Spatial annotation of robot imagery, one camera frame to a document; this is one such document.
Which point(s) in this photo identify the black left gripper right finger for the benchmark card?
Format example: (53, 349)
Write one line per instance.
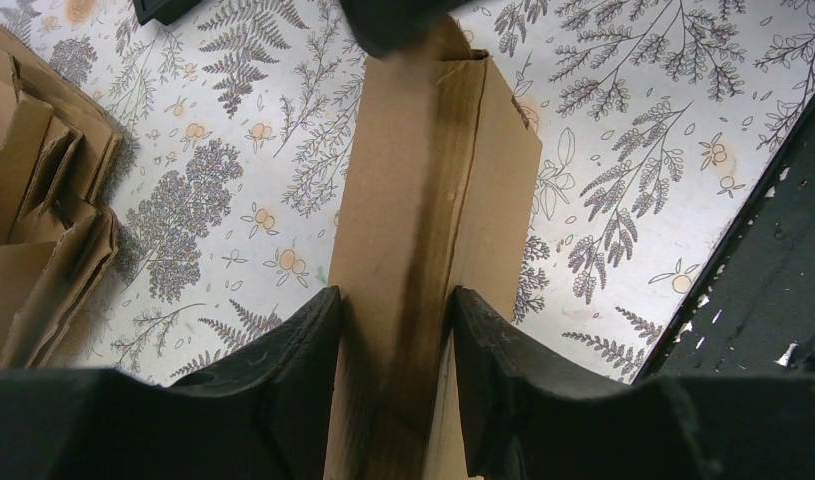
(527, 412)

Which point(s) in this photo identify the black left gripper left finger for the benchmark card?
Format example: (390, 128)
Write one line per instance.
(261, 412)

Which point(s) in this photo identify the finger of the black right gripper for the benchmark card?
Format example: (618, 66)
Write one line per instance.
(381, 27)

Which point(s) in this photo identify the cardboard box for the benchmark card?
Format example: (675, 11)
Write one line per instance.
(438, 194)

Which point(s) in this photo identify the floral patterned tablecloth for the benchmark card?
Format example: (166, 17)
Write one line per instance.
(656, 119)

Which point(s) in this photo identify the black white chessboard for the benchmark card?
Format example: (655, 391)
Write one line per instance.
(165, 12)

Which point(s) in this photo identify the stack of flat cardboard sheets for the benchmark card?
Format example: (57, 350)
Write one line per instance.
(57, 239)

